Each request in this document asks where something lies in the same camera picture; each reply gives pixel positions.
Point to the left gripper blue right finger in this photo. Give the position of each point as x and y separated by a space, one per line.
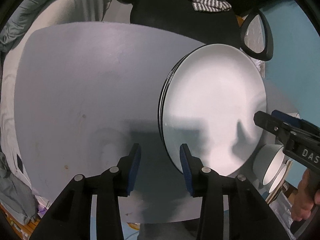
191 167

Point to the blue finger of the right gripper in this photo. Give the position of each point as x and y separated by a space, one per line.
281 130
285 118

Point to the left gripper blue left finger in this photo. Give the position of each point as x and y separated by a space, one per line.
128 169

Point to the white bowl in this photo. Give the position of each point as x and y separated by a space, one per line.
294 117
267 162
277 179

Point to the right hand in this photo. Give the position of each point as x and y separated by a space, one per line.
304 202

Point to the black office chair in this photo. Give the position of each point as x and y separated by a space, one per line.
178 16

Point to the grey padded jacket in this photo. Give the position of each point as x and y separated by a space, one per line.
19 23

